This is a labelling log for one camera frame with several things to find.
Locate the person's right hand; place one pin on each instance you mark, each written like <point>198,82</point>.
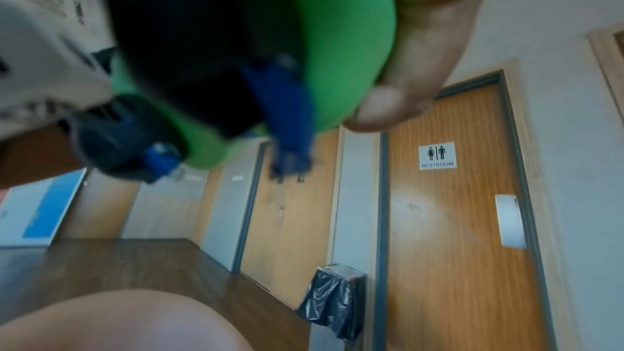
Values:
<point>429,33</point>

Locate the green cup with black inside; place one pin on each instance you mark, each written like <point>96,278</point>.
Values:
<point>341,33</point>

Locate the white restroom sign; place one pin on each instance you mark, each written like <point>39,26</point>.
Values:
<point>437,155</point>

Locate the white door push plate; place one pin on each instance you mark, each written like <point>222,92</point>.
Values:
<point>510,221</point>

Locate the wooden restroom door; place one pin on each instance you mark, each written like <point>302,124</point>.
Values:
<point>453,245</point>

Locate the bin with black bag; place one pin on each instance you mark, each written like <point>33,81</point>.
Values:
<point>336,303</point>

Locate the black device with blue part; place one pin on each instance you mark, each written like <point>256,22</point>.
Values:
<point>112,141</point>

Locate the beige labelled box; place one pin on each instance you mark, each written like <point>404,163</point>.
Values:
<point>39,52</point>

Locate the blue and white poster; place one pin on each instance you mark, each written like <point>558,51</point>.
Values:
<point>46,207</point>

